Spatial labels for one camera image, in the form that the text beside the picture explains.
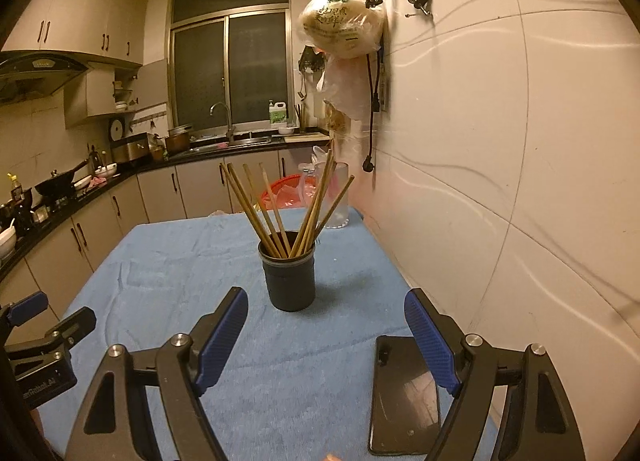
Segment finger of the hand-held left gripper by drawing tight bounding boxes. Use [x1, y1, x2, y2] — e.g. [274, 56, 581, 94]
[5, 307, 97, 361]
[0, 291, 49, 327]

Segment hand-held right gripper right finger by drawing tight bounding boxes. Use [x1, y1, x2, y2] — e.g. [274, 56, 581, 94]
[404, 288, 586, 461]

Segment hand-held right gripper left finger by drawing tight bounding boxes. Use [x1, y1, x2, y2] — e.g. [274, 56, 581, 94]
[65, 287, 249, 461]

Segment dark grey utensil holder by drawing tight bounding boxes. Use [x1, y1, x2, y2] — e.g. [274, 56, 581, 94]
[257, 230, 319, 313]

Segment bunch of wooden chopsticks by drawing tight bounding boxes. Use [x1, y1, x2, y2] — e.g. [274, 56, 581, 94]
[220, 138, 356, 259]

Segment large white bowl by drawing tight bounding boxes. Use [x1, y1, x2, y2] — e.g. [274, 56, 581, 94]
[0, 227, 19, 261]

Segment black smartphone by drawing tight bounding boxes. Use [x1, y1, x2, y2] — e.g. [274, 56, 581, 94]
[368, 334, 442, 456]

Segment blue tablecloth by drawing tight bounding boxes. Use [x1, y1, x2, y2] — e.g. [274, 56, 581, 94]
[37, 208, 501, 461]

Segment beige base cabinets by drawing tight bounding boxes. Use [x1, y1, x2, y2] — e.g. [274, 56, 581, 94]
[0, 148, 333, 337]

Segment oil bottle with yellow cap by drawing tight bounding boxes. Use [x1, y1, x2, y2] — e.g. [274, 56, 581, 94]
[6, 172, 27, 205]

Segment black wok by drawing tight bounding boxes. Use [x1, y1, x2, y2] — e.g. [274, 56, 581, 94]
[33, 160, 89, 198]

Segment red plastic basket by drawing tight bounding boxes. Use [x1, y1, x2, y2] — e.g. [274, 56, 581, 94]
[256, 174, 318, 212]

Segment black kitchen countertop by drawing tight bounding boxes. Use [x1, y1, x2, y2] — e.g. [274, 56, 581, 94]
[0, 131, 332, 282]

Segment silver toaster oven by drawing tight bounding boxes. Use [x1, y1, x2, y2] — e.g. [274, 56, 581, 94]
[110, 133, 152, 165]

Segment copper cooking pot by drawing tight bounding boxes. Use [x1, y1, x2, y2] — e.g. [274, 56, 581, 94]
[164, 124, 194, 152]

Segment chrome faucet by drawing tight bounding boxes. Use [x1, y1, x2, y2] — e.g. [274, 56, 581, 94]
[209, 102, 236, 143]

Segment open shelf cabinet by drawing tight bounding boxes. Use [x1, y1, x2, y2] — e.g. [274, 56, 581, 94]
[63, 66, 144, 130]

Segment range hood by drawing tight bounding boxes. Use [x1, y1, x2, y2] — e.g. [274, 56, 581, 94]
[0, 52, 92, 105]

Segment kitchen window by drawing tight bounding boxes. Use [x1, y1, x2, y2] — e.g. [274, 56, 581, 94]
[168, 0, 293, 134]

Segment translucent hanging plastic bag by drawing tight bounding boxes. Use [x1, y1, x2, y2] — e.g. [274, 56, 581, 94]
[316, 54, 375, 122]

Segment plastic bag of flatbread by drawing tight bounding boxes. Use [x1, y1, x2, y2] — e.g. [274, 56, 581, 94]
[298, 0, 388, 60]

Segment black power cable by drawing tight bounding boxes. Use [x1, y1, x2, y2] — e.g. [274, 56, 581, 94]
[362, 52, 382, 174]

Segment wall socket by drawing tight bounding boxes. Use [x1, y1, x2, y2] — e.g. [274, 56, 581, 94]
[378, 48, 391, 112]

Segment beige wall cabinets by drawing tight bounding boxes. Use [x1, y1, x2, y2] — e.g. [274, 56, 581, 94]
[0, 0, 149, 67]

